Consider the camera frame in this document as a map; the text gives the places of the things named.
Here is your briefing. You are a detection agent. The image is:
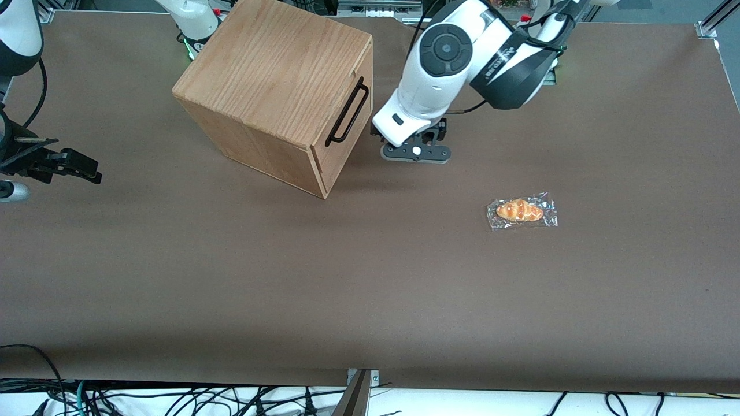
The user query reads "wooden drawer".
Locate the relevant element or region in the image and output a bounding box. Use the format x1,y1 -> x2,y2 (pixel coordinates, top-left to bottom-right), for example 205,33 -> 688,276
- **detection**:
310,36 -> 375,200

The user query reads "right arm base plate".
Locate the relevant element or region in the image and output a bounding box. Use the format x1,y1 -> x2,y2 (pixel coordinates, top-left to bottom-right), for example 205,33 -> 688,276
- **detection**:
180,35 -> 204,62

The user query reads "dark slanted bar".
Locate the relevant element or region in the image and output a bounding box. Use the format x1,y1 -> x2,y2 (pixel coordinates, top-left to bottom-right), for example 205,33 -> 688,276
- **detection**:
332,370 -> 372,416

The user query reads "black metal drawer handle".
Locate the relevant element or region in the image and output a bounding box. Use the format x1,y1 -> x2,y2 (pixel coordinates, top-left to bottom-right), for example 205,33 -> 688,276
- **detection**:
325,76 -> 370,147

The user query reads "grey background equipment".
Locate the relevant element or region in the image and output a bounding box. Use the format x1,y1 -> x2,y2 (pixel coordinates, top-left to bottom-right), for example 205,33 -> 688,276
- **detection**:
335,0 -> 426,18

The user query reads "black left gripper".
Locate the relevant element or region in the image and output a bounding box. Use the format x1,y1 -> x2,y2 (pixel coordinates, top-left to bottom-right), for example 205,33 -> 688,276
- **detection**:
370,118 -> 449,146

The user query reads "wooden drawer cabinet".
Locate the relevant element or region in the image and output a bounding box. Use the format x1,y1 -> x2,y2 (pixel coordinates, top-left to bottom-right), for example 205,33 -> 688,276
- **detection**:
172,0 -> 374,200

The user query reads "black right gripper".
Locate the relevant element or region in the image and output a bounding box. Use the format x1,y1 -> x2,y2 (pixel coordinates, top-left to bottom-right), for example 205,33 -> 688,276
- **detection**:
0,136 -> 103,185

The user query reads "large table cover mat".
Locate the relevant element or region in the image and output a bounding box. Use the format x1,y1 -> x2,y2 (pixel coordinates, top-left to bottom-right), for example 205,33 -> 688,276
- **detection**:
0,10 -> 740,396

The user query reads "plastic wrapped croissant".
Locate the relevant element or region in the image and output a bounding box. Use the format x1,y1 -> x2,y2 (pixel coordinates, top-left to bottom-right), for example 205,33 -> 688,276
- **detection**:
486,192 -> 560,232

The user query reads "tangled black cable bundle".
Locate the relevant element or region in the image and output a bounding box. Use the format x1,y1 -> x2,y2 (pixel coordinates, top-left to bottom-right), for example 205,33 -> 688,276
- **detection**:
0,378 -> 347,416

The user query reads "aluminium frame profile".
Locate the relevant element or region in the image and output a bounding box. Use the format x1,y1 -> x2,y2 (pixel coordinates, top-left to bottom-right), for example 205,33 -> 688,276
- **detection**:
695,0 -> 740,40
37,0 -> 79,24

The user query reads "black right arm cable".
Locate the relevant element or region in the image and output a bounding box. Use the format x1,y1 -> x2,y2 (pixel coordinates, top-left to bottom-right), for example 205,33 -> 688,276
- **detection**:
20,57 -> 48,131

